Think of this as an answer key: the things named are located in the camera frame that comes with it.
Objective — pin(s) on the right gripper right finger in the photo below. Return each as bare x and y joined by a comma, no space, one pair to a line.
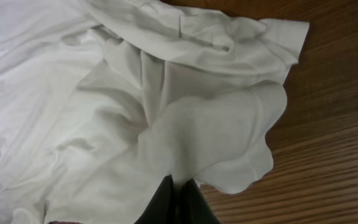
193,208

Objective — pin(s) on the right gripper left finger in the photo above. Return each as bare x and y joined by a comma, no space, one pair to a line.
162,207

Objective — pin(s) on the white t-shirt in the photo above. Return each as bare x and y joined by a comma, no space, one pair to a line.
100,100

